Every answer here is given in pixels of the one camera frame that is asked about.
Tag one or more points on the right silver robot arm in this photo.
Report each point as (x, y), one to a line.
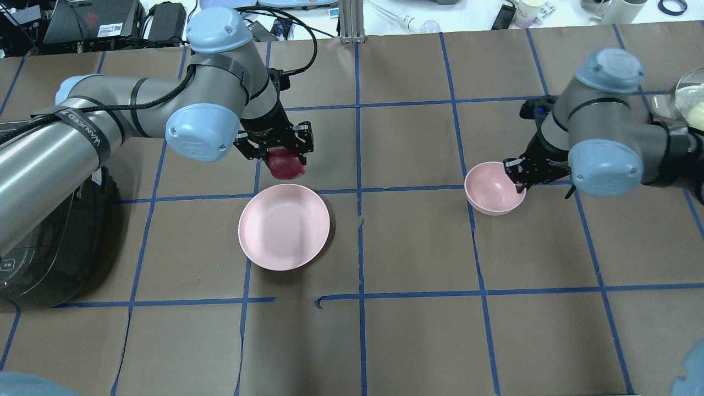
(589, 134)

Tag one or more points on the pink plate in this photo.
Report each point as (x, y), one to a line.
(284, 227)

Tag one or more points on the black power adapter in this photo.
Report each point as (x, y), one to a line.
(166, 23)

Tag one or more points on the aluminium frame post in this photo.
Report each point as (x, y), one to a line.
(350, 19)

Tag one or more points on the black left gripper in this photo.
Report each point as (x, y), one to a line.
(268, 126)

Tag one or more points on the small pink bowl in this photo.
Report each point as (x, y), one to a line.
(490, 191)

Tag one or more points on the black computer box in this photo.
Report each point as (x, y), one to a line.
(94, 21)

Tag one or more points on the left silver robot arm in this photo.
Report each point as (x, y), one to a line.
(226, 99)

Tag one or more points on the red apple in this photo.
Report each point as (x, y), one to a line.
(284, 164)

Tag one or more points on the steel bowl with yellow items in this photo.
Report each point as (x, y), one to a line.
(683, 101)

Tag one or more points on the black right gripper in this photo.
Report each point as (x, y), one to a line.
(542, 154)

